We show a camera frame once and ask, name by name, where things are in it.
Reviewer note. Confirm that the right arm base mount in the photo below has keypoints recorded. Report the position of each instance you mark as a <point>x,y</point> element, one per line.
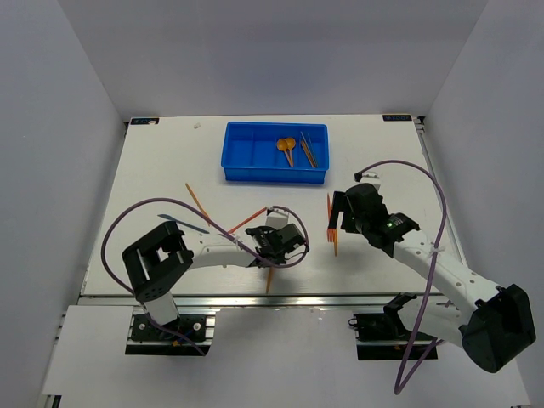
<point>381,336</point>

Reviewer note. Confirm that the right table label sticker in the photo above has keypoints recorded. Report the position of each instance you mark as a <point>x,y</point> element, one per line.
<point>396,118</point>

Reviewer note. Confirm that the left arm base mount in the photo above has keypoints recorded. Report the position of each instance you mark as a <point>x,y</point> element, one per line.
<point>191,334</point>

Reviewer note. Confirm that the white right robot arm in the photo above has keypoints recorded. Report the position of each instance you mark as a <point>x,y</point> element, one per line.
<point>491,323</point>

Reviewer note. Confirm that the red-orange plastic knife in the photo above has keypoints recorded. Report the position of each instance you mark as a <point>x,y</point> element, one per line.
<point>247,220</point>

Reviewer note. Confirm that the orange spoon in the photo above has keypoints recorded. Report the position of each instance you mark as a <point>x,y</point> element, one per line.
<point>291,143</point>
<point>283,145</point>

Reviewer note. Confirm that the orange plastic knife left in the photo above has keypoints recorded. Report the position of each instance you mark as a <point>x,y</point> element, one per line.
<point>196,201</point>

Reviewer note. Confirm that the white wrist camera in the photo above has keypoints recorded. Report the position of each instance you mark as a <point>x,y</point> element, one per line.
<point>276,218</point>
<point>368,178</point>

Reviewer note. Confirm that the blue chopstick left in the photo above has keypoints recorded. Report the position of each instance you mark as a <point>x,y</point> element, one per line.
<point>184,224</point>

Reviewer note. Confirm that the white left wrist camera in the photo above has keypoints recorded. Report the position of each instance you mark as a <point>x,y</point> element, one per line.
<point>276,218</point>

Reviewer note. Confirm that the blue divided plastic bin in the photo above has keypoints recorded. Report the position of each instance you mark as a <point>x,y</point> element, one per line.
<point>250,155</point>

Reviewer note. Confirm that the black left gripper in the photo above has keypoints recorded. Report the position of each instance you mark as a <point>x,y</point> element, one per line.
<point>268,229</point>

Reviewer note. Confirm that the left table label sticker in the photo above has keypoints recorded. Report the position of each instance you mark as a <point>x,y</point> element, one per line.
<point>144,121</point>

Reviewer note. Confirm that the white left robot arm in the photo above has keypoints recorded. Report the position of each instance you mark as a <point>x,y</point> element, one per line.
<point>158,260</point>

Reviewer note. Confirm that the grey-blue chopstick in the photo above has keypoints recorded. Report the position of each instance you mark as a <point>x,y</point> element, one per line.
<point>311,146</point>
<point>307,150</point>

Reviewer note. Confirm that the orange fork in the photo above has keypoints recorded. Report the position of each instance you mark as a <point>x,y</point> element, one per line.
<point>335,246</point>
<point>269,279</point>

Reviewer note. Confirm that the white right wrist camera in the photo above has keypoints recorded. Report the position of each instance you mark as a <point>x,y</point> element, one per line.
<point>368,178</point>

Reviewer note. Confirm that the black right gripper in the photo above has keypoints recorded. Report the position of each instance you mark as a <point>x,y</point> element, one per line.
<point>340,204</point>

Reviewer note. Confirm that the table label sticker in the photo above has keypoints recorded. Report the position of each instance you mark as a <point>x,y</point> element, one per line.
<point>144,121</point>
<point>396,118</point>

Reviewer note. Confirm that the red-orange fork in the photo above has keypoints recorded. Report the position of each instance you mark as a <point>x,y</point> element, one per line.
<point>331,233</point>

